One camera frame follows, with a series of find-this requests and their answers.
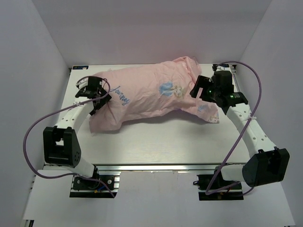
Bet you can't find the pink and purple Frozen pillowcase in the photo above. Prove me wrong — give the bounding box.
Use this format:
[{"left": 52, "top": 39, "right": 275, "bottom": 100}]
[{"left": 89, "top": 57, "right": 219, "bottom": 133}]

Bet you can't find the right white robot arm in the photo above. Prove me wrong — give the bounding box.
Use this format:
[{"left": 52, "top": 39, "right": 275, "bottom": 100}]
[{"left": 190, "top": 70, "right": 290, "bottom": 194}]

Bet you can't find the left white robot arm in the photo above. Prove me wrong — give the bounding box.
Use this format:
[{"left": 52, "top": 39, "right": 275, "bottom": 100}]
[{"left": 43, "top": 76, "right": 111, "bottom": 189}]

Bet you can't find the blue label sticker left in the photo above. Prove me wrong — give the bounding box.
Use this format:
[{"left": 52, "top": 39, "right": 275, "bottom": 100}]
[{"left": 72, "top": 65, "right": 89, "bottom": 70}]

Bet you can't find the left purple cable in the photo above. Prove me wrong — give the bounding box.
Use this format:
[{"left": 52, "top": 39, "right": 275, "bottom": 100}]
[{"left": 23, "top": 76, "right": 117, "bottom": 198}]

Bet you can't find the purple cable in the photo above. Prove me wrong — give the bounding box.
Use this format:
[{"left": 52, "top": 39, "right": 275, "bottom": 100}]
[
  {"left": 205, "top": 61, "right": 262, "bottom": 196},
  {"left": 23, "top": 76, "right": 117, "bottom": 198}
]

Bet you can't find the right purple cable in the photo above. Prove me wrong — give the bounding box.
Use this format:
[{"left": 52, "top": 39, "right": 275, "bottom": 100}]
[{"left": 205, "top": 61, "right": 262, "bottom": 196}]

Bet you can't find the aluminium table front rail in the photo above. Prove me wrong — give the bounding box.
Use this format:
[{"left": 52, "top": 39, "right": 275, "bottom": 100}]
[{"left": 44, "top": 163, "right": 248, "bottom": 173}]

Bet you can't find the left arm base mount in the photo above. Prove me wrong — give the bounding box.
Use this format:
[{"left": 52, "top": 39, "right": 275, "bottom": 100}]
[{"left": 70, "top": 171, "right": 121, "bottom": 199}]

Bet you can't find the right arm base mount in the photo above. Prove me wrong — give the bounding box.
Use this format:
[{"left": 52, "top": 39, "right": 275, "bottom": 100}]
[{"left": 193, "top": 165, "right": 244, "bottom": 201}]

